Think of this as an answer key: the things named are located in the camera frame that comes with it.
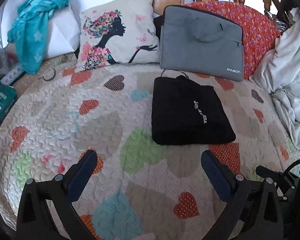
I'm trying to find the black pants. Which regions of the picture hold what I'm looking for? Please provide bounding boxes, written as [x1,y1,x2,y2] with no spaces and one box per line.
[152,75,236,145]

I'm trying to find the heart patterned quilt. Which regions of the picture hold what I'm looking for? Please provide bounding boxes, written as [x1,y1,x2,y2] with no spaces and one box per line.
[0,54,300,239]

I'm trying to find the green cardboard box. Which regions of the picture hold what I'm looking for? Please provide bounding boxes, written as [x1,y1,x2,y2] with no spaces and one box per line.
[0,85,18,125]

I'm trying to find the white crumpled blanket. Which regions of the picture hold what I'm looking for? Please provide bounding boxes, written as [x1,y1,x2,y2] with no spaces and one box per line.
[250,7,300,150]

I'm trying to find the pastel egg tray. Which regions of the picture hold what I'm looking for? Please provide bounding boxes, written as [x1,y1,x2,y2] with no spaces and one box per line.
[0,64,24,86]

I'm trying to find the red floral pillow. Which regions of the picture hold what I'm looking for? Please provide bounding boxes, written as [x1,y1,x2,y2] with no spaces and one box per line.
[186,1,281,80]

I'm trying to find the grey laptop bag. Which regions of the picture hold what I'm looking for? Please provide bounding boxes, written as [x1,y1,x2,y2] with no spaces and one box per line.
[160,5,244,81]

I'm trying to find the white box under towel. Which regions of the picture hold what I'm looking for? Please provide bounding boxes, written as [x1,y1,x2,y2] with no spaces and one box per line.
[45,5,81,59]

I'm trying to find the teal star towel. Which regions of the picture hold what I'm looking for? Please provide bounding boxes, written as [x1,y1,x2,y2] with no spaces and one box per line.
[7,0,69,74]

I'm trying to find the white printed cushion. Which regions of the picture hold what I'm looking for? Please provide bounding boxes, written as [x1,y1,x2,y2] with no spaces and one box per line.
[76,0,160,72]

